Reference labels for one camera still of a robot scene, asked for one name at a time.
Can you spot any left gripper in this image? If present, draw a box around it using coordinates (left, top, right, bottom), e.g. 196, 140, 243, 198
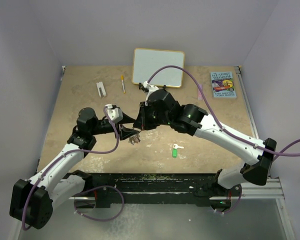
90, 111, 139, 140

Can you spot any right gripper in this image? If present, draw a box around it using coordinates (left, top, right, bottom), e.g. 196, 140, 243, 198
134, 100, 172, 130

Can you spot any keyring with tagged keys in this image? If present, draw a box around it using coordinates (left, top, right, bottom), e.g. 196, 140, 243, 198
128, 133, 141, 145

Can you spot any key with green tag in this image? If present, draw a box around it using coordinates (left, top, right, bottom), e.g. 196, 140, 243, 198
172, 143, 184, 158

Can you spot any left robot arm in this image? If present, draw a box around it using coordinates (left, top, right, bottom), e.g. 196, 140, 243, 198
9, 104, 139, 231

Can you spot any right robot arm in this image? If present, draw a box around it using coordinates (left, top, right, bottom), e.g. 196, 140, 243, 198
133, 89, 277, 196

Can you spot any white eraser block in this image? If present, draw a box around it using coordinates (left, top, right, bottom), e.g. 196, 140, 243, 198
96, 81, 107, 98

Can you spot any yellow white marker pen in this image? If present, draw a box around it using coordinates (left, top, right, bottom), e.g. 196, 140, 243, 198
120, 75, 126, 94

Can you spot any small whiteboard on stand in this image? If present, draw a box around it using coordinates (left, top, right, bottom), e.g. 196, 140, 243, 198
131, 48, 185, 88

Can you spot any pink highlighter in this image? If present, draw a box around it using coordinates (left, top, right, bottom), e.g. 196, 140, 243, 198
197, 84, 203, 101

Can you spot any blue paperback book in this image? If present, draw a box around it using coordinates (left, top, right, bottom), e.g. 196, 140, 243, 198
210, 71, 237, 98

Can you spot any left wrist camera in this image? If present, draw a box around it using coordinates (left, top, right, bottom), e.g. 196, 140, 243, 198
105, 104, 124, 124

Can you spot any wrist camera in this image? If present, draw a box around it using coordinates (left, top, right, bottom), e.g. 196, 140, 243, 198
105, 104, 124, 124
138, 81, 159, 106

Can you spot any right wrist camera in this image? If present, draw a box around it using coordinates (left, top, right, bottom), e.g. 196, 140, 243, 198
138, 81, 159, 106

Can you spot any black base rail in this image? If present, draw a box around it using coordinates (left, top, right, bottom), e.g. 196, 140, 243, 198
52, 171, 242, 210

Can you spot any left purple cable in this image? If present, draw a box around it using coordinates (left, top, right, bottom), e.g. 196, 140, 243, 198
21, 106, 126, 231

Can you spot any aluminium frame rail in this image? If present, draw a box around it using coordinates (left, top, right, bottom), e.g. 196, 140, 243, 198
234, 65, 287, 201

